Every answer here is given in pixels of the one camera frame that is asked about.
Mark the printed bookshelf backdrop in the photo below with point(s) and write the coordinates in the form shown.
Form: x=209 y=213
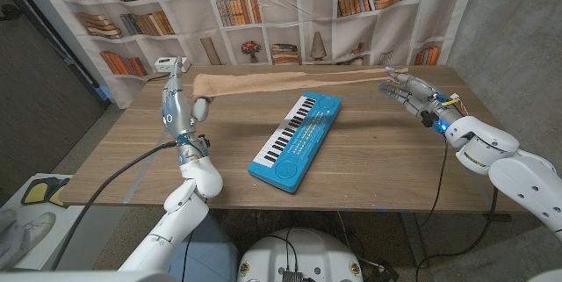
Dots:
x=351 y=18

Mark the white sneaker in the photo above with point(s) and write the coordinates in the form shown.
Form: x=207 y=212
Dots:
x=26 y=231

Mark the yellow and black floor mat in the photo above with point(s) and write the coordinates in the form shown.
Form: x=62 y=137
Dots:
x=41 y=190

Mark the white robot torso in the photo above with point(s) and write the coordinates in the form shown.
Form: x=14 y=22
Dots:
x=298 y=255

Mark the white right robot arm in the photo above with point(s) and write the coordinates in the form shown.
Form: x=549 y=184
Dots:
x=509 y=163

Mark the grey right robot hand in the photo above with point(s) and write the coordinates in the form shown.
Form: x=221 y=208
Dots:
x=417 y=93

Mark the white power strip box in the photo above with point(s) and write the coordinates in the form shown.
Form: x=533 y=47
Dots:
x=167 y=64

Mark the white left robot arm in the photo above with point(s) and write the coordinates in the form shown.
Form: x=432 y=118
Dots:
x=180 y=216

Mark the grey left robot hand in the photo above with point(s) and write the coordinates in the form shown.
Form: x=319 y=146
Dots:
x=177 y=110

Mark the grey table leg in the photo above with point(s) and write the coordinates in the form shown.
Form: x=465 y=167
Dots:
x=415 y=242

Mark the blue toy piano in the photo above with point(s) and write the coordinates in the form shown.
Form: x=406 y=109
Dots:
x=298 y=141

